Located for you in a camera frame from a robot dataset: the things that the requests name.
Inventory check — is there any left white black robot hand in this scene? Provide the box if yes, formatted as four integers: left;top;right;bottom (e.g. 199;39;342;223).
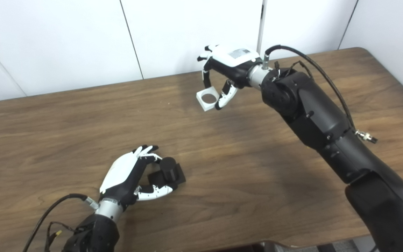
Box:
99;145;174;210

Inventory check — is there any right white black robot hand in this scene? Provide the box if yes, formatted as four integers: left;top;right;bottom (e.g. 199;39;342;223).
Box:
197;44;262;110

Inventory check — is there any white square piece with hole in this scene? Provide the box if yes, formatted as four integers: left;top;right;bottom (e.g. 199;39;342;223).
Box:
196;86;220;112

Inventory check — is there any black peg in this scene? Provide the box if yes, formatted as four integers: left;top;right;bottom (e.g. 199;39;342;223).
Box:
147;157;186;186

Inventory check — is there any silver plug on right arm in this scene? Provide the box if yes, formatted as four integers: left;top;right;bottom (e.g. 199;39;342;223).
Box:
355;129;378;144

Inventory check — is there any black robot torso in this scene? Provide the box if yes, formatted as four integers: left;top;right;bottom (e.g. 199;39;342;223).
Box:
201;241;295;252

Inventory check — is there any thin black right arm wire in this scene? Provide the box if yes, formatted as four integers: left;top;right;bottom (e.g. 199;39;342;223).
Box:
273;60;305;79

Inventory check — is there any thin wire with yellow plug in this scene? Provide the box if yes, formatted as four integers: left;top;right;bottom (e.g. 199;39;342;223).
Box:
44;221;79;252

